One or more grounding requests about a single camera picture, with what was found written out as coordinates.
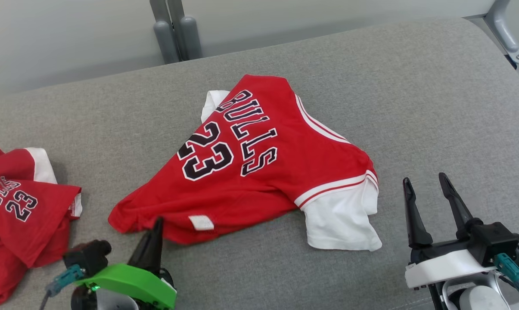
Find right teal cable connector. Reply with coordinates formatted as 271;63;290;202
494;253;519;295

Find red Bulls t-shirt white sleeves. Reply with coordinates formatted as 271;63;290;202
108;74;382;251

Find red Bulls shorts white stripes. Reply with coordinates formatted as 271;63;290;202
0;145;83;308

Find left teal cable connector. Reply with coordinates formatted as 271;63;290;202
47;265;84;297

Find grey metal corner bracket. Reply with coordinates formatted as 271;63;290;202
485;0;519;65

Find grey fabric sofa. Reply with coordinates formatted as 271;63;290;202
0;17;519;310

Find grey metal partition post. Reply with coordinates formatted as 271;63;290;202
149;0;180;64
167;0;203;61

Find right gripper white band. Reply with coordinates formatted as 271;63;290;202
403;173;497;289

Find teal cable connector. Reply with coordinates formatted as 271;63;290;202
47;265;84;297
494;253;519;295

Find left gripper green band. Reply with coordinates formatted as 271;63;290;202
74;217;177;310

